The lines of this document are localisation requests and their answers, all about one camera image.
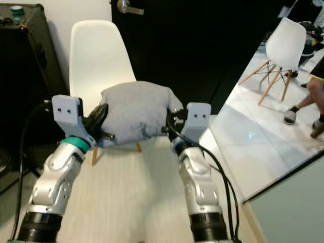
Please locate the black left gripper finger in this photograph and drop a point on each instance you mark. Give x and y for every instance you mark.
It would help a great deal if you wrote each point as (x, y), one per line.
(109, 136)

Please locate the grey pillow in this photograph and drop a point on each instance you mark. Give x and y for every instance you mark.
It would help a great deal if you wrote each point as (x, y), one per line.
(136, 111)

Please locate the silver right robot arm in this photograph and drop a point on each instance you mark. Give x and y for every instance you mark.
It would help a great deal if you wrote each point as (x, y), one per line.
(197, 182)

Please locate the white plastic chair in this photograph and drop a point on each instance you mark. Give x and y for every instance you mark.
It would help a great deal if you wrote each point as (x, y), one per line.
(98, 55)

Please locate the white chair with wooden legs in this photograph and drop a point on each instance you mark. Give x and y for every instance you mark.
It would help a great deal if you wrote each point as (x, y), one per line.
(286, 45)

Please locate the black equipment case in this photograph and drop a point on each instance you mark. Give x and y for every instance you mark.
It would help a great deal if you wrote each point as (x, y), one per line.
(30, 61)

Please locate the person's bare leg with sock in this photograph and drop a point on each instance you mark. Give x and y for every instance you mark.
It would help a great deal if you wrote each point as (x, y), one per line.
(309, 98)

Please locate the green round knob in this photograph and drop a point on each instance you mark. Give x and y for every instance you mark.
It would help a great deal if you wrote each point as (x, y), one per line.
(17, 9)

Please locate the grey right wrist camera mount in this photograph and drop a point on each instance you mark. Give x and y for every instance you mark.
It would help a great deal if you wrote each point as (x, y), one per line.
(200, 119)

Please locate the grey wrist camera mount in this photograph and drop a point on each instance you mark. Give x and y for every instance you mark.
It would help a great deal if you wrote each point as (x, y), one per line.
(68, 111)
(200, 119)

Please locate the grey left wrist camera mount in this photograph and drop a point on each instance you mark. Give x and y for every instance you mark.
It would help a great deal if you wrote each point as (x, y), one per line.
(68, 111)

